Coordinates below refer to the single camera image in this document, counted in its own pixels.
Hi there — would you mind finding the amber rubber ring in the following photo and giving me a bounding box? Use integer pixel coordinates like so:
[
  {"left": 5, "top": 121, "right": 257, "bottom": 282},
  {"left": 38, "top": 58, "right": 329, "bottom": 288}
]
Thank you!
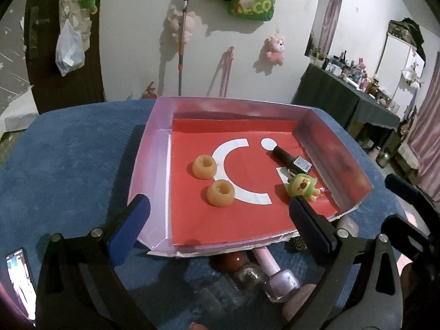
[
  {"left": 192, "top": 155, "right": 219, "bottom": 180},
  {"left": 207, "top": 180, "right": 236, "bottom": 208}
]

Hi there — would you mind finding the purple nail polish bottle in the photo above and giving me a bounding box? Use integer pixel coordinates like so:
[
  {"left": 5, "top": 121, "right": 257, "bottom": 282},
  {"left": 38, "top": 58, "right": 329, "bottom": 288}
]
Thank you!
[{"left": 252, "top": 247, "right": 301, "bottom": 303}]

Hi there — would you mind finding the white cabinet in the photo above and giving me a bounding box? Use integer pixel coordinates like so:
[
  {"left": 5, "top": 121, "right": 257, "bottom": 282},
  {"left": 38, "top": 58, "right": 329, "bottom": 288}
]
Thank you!
[{"left": 378, "top": 34, "right": 427, "bottom": 111}]

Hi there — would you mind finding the lilac round case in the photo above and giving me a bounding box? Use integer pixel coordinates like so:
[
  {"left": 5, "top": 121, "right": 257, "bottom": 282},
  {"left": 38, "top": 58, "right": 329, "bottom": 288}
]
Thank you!
[{"left": 282, "top": 284, "right": 317, "bottom": 322}]

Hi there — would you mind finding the white lace hanging organizer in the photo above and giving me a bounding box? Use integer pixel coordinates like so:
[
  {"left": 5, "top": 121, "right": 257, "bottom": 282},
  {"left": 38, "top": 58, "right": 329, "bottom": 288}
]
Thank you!
[{"left": 60, "top": 0, "right": 92, "bottom": 38}]

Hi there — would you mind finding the smartphone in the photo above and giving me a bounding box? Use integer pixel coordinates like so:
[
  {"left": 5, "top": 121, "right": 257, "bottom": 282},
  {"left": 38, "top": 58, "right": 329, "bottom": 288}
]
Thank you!
[{"left": 5, "top": 247, "right": 37, "bottom": 324}]

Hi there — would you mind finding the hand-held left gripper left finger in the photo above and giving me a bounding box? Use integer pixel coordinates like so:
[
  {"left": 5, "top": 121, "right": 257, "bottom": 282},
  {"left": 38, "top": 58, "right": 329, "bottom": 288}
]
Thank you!
[{"left": 34, "top": 193, "right": 155, "bottom": 330}]

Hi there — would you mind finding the pink plush toy white face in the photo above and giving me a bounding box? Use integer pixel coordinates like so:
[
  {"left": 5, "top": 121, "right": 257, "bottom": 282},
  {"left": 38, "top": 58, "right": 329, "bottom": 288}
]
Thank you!
[{"left": 265, "top": 35, "right": 286, "bottom": 66}]

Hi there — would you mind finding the glitter nail polish bottle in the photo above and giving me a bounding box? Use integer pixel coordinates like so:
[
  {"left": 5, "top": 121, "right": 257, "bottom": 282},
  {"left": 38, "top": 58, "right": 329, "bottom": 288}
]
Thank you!
[{"left": 235, "top": 263, "right": 269, "bottom": 291}]

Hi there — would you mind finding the table with dark cloth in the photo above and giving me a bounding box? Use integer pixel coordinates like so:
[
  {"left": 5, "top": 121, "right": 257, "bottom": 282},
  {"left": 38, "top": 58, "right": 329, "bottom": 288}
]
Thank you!
[{"left": 291, "top": 64, "right": 401, "bottom": 152}]

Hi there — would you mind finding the door handle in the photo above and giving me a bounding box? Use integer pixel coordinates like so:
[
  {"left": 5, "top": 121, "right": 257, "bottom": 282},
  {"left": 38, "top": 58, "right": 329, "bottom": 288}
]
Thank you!
[{"left": 29, "top": 7, "right": 40, "bottom": 62}]

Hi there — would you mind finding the black nail polish bottle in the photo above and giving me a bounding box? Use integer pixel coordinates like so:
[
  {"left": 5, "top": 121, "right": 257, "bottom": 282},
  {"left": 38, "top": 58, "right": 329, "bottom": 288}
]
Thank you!
[{"left": 269, "top": 145, "right": 313, "bottom": 175}]

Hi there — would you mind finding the row of cosmetic bottles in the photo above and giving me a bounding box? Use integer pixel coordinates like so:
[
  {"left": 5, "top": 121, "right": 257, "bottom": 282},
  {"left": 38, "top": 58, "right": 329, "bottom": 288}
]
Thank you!
[{"left": 309, "top": 50, "right": 401, "bottom": 114}]

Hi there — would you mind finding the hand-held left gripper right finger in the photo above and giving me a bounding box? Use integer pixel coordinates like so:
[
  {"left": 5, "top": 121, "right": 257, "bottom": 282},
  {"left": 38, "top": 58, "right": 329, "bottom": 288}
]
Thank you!
[{"left": 289, "top": 195, "right": 403, "bottom": 330}]

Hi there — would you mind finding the pink cardboard box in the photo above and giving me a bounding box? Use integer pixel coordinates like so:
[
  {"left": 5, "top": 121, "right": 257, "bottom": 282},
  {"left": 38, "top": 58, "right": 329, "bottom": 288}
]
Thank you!
[{"left": 127, "top": 96, "right": 375, "bottom": 258}]

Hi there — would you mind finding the dark wooden door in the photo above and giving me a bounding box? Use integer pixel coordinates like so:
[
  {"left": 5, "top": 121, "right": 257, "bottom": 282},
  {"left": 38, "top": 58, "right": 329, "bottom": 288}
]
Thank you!
[{"left": 24, "top": 0, "right": 105, "bottom": 114}]

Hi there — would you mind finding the mop pole with orange tip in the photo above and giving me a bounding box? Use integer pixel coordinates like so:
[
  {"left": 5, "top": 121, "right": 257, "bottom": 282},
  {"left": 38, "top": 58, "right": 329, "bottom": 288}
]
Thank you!
[{"left": 178, "top": 0, "right": 191, "bottom": 96}]

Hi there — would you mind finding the wall mirror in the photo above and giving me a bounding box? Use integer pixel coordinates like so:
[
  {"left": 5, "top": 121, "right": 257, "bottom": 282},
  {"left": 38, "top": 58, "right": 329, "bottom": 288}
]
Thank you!
[{"left": 304, "top": 0, "right": 344, "bottom": 57}]

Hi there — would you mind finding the clear plastic bag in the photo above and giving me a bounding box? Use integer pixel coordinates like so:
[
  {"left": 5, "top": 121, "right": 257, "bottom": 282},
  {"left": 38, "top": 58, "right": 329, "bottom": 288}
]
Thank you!
[{"left": 56, "top": 21, "right": 86, "bottom": 77}]

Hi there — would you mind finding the red paper liner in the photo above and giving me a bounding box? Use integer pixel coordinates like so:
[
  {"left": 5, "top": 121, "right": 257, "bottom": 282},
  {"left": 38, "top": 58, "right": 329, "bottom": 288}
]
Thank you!
[{"left": 167, "top": 119, "right": 349, "bottom": 246}]

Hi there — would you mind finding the clear glass cup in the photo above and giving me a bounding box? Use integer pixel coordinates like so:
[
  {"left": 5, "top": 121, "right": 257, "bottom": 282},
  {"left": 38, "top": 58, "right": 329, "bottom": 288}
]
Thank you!
[{"left": 187, "top": 275, "right": 241, "bottom": 320}]

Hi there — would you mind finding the pink curtain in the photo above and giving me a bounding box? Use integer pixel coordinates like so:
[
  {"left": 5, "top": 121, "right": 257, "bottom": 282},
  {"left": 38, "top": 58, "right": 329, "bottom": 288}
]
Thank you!
[{"left": 399, "top": 51, "right": 440, "bottom": 203}]

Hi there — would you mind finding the pale pink plush toy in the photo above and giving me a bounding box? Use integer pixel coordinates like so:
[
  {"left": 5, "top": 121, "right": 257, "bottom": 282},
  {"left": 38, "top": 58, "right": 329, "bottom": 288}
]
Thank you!
[{"left": 167, "top": 7, "right": 196, "bottom": 43}]

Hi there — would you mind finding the green and yellow bear figurine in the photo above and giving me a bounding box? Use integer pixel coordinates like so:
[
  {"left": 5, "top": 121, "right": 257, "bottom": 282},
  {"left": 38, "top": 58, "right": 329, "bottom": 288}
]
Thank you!
[{"left": 287, "top": 174, "right": 325, "bottom": 203}]

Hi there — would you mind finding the brown eyeshadow case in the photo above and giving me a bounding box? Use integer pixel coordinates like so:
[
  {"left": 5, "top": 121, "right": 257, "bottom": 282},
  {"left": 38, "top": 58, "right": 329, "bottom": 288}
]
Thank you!
[{"left": 336, "top": 216, "right": 360, "bottom": 238}]

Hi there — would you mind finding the pink clothes hanger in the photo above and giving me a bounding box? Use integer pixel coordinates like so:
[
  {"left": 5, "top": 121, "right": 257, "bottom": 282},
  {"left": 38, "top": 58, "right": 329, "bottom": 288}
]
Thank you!
[{"left": 206, "top": 46, "right": 236, "bottom": 97}]

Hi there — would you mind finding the red-brown nail polish bottle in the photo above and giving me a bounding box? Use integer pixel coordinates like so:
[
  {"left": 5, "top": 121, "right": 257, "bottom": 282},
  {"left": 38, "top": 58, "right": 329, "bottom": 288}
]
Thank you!
[{"left": 211, "top": 252, "right": 246, "bottom": 272}]

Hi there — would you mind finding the dark bag on cabinet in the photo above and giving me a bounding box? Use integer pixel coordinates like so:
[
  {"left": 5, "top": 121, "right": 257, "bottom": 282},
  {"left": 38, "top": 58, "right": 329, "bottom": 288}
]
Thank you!
[{"left": 388, "top": 19, "right": 427, "bottom": 47}]

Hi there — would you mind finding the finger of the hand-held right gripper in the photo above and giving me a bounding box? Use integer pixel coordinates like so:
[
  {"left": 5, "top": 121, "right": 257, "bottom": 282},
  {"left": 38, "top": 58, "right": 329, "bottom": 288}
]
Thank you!
[
  {"left": 380, "top": 213, "right": 440, "bottom": 272},
  {"left": 385, "top": 174, "right": 440, "bottom": 221}
]

